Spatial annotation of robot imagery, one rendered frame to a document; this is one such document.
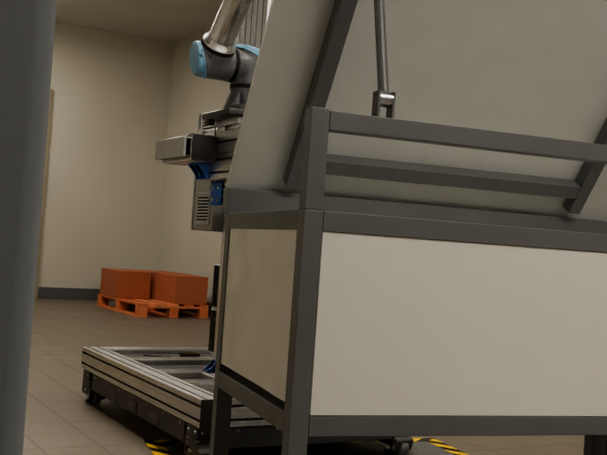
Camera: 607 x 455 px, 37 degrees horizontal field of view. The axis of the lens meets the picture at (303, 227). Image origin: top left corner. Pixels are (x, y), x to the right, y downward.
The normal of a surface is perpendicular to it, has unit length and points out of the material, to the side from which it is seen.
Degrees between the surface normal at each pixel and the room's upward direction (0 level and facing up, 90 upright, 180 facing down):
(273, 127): 127
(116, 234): 90
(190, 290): 90
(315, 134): 90
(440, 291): 90
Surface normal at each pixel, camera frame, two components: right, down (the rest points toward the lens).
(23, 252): 0.73, 0.04
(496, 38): 0.22, 0.60
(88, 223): 0.51, 0.02
